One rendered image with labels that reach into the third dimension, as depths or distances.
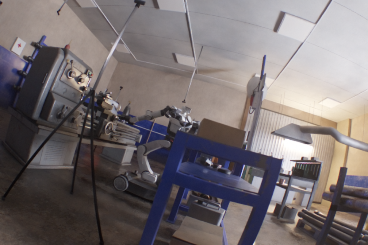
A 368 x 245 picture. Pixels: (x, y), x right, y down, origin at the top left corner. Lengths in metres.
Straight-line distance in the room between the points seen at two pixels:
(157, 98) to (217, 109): 2.30
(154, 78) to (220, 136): 6.74
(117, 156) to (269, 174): 3.50
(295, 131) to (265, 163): 5.24
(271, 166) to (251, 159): 0.10
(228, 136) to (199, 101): 6.02
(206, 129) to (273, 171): 0.38
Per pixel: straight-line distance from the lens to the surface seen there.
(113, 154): 4.11
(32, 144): 2.09
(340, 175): 1.67
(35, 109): 2.03
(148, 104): 7.21
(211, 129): 0.87
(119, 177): 2.35
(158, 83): 7.38
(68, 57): 2.14
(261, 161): 0.89
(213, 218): 1.59
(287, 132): 5.95
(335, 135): 5.67
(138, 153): 2.44
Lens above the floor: 0.78
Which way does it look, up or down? 12 degrees up
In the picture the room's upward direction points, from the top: 18 degrees clockwise
